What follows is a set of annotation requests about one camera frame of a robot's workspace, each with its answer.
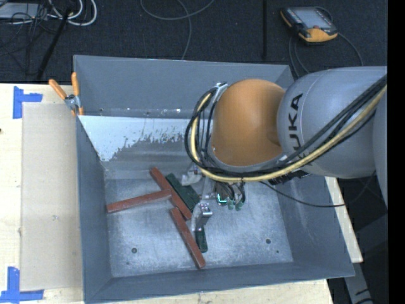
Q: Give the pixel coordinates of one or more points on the grey metal bin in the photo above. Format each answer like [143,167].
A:
[152,245]

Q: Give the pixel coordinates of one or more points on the pale grey metal gripper finger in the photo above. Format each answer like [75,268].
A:
[202,222]

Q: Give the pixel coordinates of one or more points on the red-brown flat block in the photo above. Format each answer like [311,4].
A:
[136,202]
[163,182]
[188,239]

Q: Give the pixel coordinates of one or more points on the pale flat board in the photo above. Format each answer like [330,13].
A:
[47,185]

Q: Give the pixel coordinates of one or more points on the dark green block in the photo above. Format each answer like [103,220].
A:
[201,242]
[185,193]

